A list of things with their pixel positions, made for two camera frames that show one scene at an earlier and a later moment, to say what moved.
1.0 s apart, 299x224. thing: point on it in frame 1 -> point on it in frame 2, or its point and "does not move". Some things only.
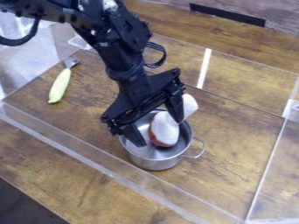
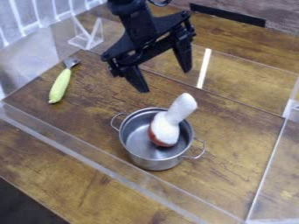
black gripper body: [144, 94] -> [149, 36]
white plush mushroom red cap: [163, 128] does not move
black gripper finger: [173, 102] -> [183, 53]
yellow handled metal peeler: [61, 80] does not move
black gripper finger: [133, 134] -> [133, 75]
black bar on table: [253, 21] does not move
